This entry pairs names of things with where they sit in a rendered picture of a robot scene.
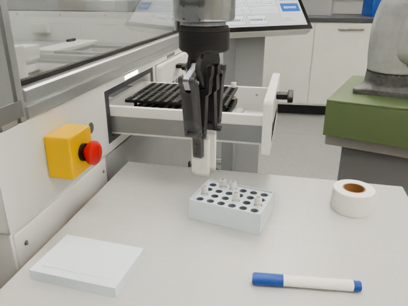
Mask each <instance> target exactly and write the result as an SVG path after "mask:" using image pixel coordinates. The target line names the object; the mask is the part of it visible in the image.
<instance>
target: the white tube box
mask: <svg viewBox="0 0 408 306"><path fill-rule="evenodd" d="M203 185H206V186H208V195H202V193H201V187H200V188H199V189H198V190H197V191H196V192H195V193H194V194H193V195H192V196H191V197H190V198H189V218H190V219H193V220H198V221H201V222H206V223H211V224H214V225H218V226H224V227H227V228H231V229H235V230H239V231H244V232H248V233H252V234H257V235H260V233H261V232H262V230H263V228H264V226H265V224H266V222H267V221H268V219H269V217H270V216H271V213H272V212H273V205H274V191H268V190H264V189H258V188H252V187H249V186H242V185H237V186H236V190H234V191H237V192H239V193H240V199H239V202H233V198H232V194H233V192H234V191H232V190H230V183H226V188H220V185H219V181H217V180H211V179H208V180H207V181H206V182H205V183H204V184H203ZM255 196H261V197H262V204H261V207H256V206H254V197H255Z"/></svg>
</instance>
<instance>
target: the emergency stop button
mask: <svg viewBox="0 0 408 306"><path fill-rule="evenodd" d="M83 156H84V158H85V159H86V162H87V163H88V164H89V165H96V164H97V163H98V162H99V161H100V160H101V157H102V147H101V145H100V144H99V142H98V141H94V140H92V141H90V142H88V144H87V146H85V148H84V150H83Z"/></svg>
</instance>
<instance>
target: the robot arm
mask: <svg viewBox="0 0 408 306"><path fill-rule="evenodd" d="M235 9H236V0H173V15H174V19H175V20H176V21H179V22H183V25H180V27H179V28H178V41H179V49H180V50H181V51H182V52H186V53H187V54H188V61H187V65H186V68H187V73H186V75H185V76H179V77H178V85H179V88H180V91H181V98H182V111H183V125H184V132H185V136H186V137H191V152H192V174H194V175H199V176H204V177H209V170H211V171H215V170H216V131H221V129H222V127H221V126H218V125H217V124H220V123H221V122H222V106H223V88H224V79H225V73H226V64H220V56H219V53H223V52H226V51H228V49H229V47H230V28H229V27H228V25H226V22H230V21H233V20H234V19H235ZM352 93H354V94H363V95H375V96H381V97H391V98H401V99H407V100H408V0H381V2H380V4H379V6H378V8H377V11H376V13H375V17H374V19H373V23H372V28H371V32H370V39H369V47H368V54H367V70H366V73H365V78H364V81H363V82H362V83H361V84H360V85H358V86H355V87H354V88H353V92H352Z"/></svg>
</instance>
